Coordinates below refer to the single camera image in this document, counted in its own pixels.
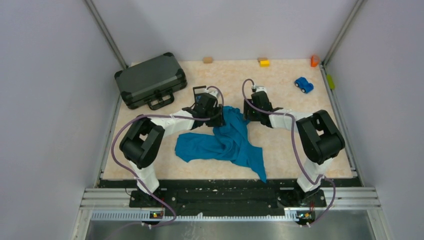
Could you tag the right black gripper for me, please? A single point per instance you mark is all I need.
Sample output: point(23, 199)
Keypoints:
point(247, 115)

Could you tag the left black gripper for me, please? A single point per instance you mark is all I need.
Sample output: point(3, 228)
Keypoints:
point(219, 121)

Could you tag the blue t-shirt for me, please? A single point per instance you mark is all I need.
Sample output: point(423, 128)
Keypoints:
point(229, 142)

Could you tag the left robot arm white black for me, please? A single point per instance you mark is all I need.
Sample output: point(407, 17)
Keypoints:
point(144, 134)

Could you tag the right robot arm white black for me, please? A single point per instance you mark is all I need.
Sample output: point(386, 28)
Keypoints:
point(315, 139)

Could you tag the tan wooden block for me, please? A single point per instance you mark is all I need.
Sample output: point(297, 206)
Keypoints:
point(207, 60)

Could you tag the yellow block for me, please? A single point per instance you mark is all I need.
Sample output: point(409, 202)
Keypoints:
point(264, 63)

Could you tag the brown wooden block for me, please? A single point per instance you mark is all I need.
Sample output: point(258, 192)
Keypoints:
point(260, 59)

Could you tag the blue toy car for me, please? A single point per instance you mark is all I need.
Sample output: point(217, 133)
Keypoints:
point(304, 85)

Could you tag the dark green hard case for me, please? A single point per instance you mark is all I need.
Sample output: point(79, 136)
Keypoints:
point(152, 82)

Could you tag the orange toy block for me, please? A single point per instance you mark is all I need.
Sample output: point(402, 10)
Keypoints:
point(314, 60)

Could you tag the green marker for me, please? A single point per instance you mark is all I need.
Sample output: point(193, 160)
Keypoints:
point(330, 82)

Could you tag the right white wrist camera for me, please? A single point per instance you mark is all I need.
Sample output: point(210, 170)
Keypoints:
point(258, 89)

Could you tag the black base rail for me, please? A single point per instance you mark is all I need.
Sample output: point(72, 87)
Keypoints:
point(226, 198)

